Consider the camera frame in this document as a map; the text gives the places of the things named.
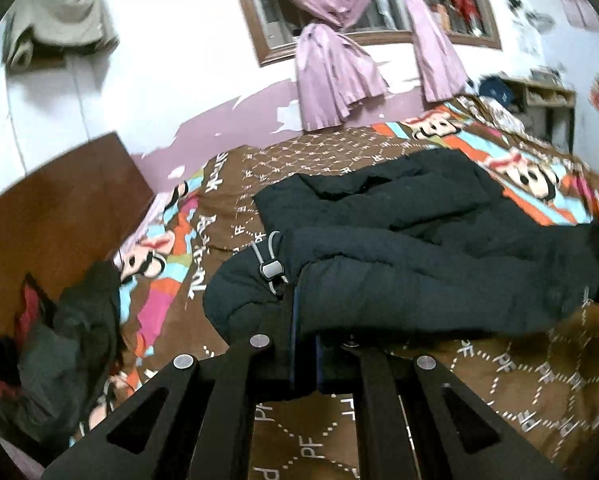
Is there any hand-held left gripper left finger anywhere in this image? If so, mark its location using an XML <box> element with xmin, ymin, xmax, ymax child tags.
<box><xmin>42</xmin><ymin>285</ymin><xmax>310</xmax><ymax>480</ymax></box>

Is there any blue cap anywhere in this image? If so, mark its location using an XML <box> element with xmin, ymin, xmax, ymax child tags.
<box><xmin>479</xmin><ymin>76</ymin><xmax>517</xmax><ymax>107</ymax></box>

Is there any wall calendar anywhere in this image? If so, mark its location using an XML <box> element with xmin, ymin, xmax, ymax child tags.
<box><xmin>554</xmin><ymin>0</ymin><xmax>597</xmax><ymax>29</ymax></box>

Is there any wooden shelf unit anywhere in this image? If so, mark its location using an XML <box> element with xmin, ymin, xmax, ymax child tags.
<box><xmin>499</xmin><ymin>67</ymin><xmax>577</xmax><ymax>153</ymax></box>

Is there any dark green jacket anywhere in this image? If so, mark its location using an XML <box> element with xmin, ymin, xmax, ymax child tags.
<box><xmin>0</xmin><ymin>260</ymin><xmax>125</xmax><ymax>441</ymax></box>

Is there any wooden headboard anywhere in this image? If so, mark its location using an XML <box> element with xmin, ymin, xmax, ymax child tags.
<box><xmin>0</xmin><ymin>131</ymin><xmax>155</xmax><ymax>401</ymax></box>

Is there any red cloth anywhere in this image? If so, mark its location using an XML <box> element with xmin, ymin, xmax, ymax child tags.
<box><xmin>14</xmin><ymin>272</ymin><xmax>56</xmax><ymax>342</ymax></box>

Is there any wide pink curtain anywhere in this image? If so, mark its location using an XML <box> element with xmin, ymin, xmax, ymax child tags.
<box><xmin>262</xmin><ymin>0</ymin><xmax>387</xmax><ymax>131</ymax></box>

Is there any hanging khaki garment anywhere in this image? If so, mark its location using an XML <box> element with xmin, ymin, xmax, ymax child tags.
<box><xmin>2</xmin><ymin>0</ymin><xmax>120</xmax><ymax>68</ymax></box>

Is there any narrow pink curtain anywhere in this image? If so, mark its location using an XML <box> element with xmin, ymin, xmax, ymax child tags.
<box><xmin>384</xmin><ymin>0</ymin><xmax>467</xmax><ymax>103</ymax></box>

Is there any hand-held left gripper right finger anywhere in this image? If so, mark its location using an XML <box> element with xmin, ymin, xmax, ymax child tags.
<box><xmin>314</xmin><ymin>335</ymin><xmax>566</xmax><ymax>480</ymax></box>

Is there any wooden framed window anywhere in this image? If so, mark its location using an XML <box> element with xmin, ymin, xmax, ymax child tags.
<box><xmin>228</xmin><ymin>0</ymin><xmax>503</xmax><ymax>68</ymax></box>

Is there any brown printed quilt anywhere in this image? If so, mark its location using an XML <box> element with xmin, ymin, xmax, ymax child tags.
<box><xmin>70</xmin><ymin>95</ymin><xmax>599</xmax><ymax>480</ymax></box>

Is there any black jacket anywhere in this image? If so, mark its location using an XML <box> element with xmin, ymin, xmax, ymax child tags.
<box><xmin>203</xmin><ymin>149</ymin><xmax>599</xmax><ymax>341</ymax></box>

